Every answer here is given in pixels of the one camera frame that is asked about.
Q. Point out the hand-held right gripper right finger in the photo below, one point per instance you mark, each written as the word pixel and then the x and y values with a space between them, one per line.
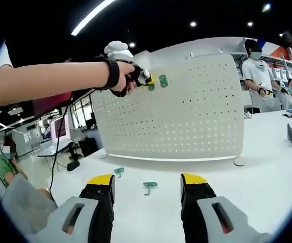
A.
pixel 196 210

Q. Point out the round ceiling downlights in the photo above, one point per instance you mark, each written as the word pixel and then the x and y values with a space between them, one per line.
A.
pixel 193 24

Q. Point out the long ceiling light strip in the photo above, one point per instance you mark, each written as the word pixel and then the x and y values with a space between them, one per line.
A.
pixel 90 18

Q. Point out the pink lit display screen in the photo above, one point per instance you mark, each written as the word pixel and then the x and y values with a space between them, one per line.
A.
pixel 59 127

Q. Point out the dark red wall panel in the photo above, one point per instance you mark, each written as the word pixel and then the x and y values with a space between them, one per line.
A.
pixel 52 105

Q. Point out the black equipment cabinet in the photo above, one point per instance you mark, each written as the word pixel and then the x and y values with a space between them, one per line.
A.
pixel 90 148

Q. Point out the person's left hand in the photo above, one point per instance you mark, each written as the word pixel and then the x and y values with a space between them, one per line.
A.
pixel 125 76

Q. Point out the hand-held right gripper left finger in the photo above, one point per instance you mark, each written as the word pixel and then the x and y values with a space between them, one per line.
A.
pixel 100 210

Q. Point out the white mesh office chair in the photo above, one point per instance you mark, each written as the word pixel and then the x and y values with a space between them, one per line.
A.
pixel 24 202

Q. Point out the small white shelf camera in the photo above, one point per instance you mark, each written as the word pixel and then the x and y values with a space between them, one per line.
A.
pixel 220 50
pixel 190 56

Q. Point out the storage shelf with white bins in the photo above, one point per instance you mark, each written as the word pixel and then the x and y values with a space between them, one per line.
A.
pixel 282 73

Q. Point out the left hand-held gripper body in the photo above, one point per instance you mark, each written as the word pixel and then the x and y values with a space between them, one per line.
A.
pixel 120 51

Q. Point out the white perforated mounting plate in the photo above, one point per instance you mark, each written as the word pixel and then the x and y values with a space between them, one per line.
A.
pixel 173 114

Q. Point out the green hook assembly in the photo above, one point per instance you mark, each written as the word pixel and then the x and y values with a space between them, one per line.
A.
pixel 119 170
pixel 163 81
pixel 149 186
pixel 151 87

